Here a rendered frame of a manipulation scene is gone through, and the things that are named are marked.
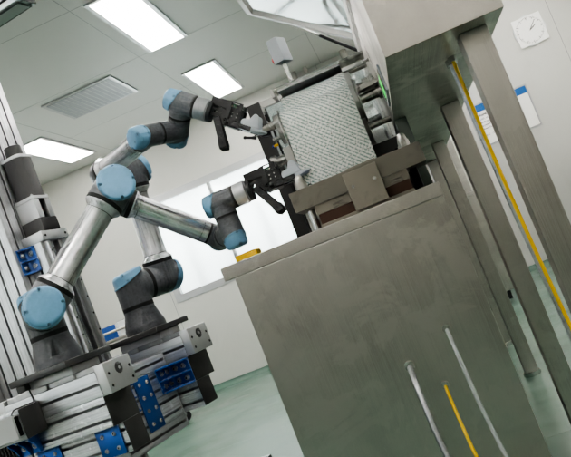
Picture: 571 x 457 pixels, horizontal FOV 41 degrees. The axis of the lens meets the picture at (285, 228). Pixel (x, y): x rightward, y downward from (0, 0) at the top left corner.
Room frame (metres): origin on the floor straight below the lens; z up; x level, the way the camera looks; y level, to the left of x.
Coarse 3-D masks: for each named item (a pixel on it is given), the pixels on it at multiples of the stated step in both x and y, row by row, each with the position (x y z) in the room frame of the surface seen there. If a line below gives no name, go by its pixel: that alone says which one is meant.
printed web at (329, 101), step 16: (336, 80) 2.61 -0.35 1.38; (288, 96) 2.66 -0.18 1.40; (304, 96) 2.62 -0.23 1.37; (320, 96) 2.40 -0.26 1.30; (336, 96) 2.37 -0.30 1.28; (352, 96) 2.36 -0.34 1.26; (288, 112) 2.40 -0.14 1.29; (304, 112) 2.38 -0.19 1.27; (320, 112) 2.37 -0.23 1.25; (336, 112) 2.36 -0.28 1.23; (352, 112) 2.36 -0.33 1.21; (288, 128) 2.39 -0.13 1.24; (304, 128) 2.38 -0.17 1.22
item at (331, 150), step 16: (320, 128) 2.37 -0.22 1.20; (336, 128) 2.37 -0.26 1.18; (352, 128) 2.36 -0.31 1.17; (304, 144) 2.38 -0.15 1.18; (320, 144) 2.38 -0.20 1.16; (336, 144) 2.37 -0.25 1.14; (352, 144) 2.36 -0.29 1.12; (368, 144) 2.36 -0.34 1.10; (304, 160) 2.39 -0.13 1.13; (320, 160) 2.38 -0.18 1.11; (336, 160) 2.37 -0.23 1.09; (352, 160) 2.37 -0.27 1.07; (304, 176) 2.39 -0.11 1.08; (320, 176) 2.38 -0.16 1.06
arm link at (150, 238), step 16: (144, 160) 2.82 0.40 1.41; (144, 176) 2.81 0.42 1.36; (144, 192) 2.82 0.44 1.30; (144, 224) 2.81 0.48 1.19; (144, 240) 2.81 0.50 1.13; (160, 240) 2.84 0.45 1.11; (144, 256) 2.84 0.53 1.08; (160, 256) 2.82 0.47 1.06; (160, 272) 2.81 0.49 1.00; (176, 272) 2.84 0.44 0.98; (160, 288) 2.80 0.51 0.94; (176, 288) 2.88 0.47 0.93
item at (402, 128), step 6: (396, 120) 2.36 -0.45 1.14; (402, 120) 2.36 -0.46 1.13; (396, 126) 2.40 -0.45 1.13; (402, 126) 2.36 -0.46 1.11; (408, 126) 2.35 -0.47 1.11; (396, 132) 2.62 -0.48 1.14; (402, 132) 2.36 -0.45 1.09; (408, 132) 2.36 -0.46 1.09; (408, 138) 2.36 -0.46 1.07; (414, 138) 2.35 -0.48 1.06; (420, 168) 2.36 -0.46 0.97; (426, 168) 2.35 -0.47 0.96; (420, 174) 2.36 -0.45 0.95; (426, 174) 2.35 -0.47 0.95; (426, 180) 2.36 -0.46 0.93
